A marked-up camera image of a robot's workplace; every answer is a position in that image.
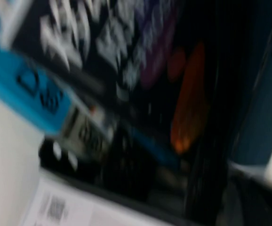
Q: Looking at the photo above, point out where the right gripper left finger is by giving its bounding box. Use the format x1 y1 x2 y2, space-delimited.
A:
227 178 259 226

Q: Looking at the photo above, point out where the black plastic book stand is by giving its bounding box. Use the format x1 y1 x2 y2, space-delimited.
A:
38 0 272 226

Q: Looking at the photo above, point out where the blue hardcover book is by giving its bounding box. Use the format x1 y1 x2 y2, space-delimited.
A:
128 124 183 167

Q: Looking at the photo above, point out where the dark mobile robot book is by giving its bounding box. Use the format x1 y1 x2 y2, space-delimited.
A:
11 0 212 153

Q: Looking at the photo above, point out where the robot intelligent systems magazine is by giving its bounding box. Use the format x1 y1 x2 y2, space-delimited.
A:
18 175 193 226

